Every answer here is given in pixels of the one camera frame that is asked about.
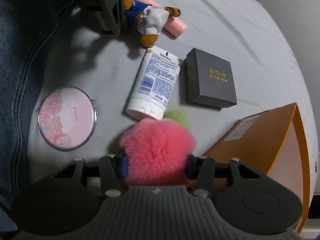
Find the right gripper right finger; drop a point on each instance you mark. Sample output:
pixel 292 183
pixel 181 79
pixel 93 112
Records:
pixel 191 167

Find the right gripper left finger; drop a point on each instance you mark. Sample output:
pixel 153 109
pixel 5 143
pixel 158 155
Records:
pixel 124 167

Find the pink fluffy pompom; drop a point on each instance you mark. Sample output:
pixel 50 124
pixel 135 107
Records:
pixel 157 152

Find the brown white chef plush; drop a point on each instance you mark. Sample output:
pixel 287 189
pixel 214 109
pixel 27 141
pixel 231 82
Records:
pixel 148 19

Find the pink tube case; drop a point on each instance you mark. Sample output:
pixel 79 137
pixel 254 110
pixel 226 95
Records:
pixel 173 25

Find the round pink compact mirror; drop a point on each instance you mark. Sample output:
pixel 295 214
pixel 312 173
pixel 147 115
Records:
pixel 67 118

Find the white lotion tube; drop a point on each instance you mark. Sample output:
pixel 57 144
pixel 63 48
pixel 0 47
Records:
pixel 157 76

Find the green fluffy pompom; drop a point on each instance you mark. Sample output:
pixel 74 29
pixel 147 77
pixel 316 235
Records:
pixel 178 116

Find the orange cardboard storage box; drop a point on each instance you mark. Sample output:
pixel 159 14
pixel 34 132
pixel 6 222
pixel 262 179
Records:
pixel 274 143

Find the black gift box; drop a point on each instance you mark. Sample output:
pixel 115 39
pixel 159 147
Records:
pixel 209 80

